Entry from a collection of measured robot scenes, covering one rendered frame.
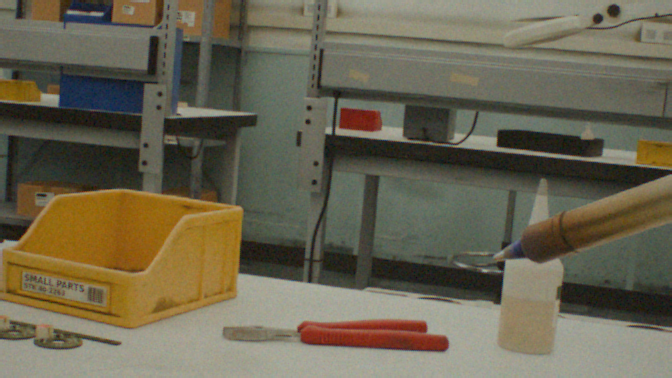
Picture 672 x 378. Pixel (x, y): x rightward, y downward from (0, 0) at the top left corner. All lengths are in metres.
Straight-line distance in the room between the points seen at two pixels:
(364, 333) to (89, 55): 2.33
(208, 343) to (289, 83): 4.33
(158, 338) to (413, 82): 2.04
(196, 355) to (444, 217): 4.21
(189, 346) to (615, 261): 4.19
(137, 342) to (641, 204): 0.41
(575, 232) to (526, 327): 0.42
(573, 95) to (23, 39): 1.46
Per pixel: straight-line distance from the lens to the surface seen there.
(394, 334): 0.59
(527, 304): 0.61
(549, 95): 2.54
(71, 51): 2.90
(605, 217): 0.20
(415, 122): 2.69
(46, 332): 0.56
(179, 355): 0.55
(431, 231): 4.76
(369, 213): 3.30
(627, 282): 4.72
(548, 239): 0.21
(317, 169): 2.67
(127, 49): 2.83
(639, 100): 2.53
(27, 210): 5.04
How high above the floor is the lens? 0.90
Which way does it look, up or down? 6 degrees down
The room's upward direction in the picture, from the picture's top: 5 degrees clockwise
